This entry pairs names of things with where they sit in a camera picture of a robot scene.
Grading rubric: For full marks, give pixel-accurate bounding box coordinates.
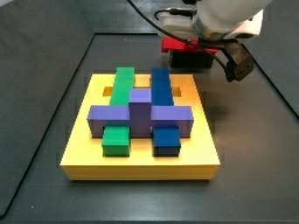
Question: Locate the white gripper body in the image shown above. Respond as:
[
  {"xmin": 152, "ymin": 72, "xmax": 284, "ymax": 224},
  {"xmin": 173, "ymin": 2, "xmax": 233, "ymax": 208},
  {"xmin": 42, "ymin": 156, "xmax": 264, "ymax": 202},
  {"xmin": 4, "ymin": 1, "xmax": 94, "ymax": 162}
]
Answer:
[{"xmin": 157, "ymin": 9, "xmax": 263, "ymax": 40}]

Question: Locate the red E-shaped block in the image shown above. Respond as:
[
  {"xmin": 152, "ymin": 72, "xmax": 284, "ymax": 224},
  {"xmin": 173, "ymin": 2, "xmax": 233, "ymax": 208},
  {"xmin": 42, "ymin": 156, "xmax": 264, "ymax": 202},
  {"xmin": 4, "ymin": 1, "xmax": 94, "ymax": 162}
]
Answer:
[{"xmin": 160, "ymin": 36, "xmax": 220, "ymax": 55}]

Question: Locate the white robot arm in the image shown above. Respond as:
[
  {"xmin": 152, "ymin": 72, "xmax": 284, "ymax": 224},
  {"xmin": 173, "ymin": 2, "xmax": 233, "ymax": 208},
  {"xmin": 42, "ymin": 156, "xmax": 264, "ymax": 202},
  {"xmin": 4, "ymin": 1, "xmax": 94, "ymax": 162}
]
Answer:
[{"xmin": 157, "ymin": 0, "xmax": 273, "ymax": 42}]

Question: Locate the yellow base board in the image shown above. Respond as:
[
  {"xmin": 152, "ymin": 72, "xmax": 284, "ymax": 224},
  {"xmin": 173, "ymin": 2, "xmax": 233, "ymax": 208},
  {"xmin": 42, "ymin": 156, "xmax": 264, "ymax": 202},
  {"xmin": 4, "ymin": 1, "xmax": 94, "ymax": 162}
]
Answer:
[{"xmin": 60, "ymin": 74, "xmax": 220, "ymax": 180}]

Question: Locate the black slotted holder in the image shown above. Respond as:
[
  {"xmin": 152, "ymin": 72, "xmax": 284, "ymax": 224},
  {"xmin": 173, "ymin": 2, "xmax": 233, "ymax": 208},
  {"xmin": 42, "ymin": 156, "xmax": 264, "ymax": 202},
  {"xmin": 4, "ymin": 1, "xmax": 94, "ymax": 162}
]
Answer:
[{"xmin": 169, "ymin": 51, "xmax": 213, "ymax": 69}]

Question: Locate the purple cross block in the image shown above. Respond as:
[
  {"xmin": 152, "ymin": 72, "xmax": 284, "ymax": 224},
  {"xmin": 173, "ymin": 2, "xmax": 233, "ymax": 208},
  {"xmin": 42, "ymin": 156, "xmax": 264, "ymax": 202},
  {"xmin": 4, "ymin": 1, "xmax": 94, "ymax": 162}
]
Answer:
[{"xmin": 86, "ymin": 88, "xmax": 193, "ymax": 138}]

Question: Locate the blue long bar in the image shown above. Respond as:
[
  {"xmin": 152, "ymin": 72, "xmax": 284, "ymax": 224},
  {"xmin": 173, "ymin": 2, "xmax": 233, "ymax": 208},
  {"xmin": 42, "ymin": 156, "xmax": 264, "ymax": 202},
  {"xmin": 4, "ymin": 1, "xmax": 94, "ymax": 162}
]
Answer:
[{"xmin": 150, "ymin": 68, "xmax": 181, "ymax": 157}]

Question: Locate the green long bar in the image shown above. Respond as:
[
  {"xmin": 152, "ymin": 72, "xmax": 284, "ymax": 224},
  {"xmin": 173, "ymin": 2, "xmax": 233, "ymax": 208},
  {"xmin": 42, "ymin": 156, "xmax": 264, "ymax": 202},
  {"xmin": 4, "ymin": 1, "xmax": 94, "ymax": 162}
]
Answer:
[{"xmin": 101, "ymin": 67, "xmax": 134, "ymax": 157}]

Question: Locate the black camera cable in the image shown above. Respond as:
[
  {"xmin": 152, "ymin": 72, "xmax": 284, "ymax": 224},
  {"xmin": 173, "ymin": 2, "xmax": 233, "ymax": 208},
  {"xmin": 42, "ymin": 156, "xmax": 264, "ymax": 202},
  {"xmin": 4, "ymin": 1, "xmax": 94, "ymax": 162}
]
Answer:
[{"xmin": 125, "ymin": 0, "xmax": 230, "ymax": 77}]

